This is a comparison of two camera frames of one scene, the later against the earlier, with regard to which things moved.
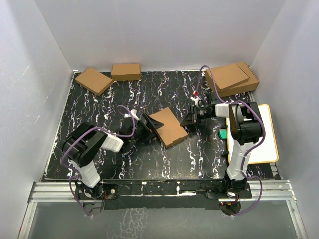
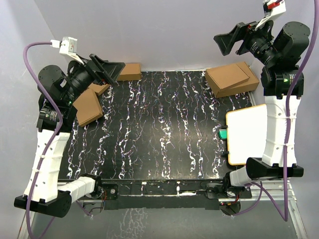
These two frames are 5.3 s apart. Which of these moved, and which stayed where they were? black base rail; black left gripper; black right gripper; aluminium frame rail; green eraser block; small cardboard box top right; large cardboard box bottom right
Moved: black left gripper; black right gripper
Stayed: black base rail; aluminium frame rail; green eraser block; small cardboard box top right; large cardboard box bottom right
